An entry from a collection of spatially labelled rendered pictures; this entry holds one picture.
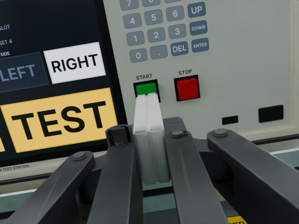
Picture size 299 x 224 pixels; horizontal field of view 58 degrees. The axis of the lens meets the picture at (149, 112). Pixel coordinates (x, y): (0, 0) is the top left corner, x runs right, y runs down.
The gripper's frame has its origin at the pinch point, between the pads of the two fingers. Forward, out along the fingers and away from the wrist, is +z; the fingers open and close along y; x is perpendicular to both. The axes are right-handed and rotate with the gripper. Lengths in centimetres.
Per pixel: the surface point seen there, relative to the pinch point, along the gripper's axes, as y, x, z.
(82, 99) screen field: -6.2, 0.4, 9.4
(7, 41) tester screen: -11.4, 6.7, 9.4
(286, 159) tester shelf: 11.6, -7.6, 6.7
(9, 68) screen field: -12.0, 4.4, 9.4
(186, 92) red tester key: 3.5, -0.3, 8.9
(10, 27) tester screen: -10.8, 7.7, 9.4
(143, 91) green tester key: -0.4, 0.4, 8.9
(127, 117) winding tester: -2.4, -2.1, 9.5
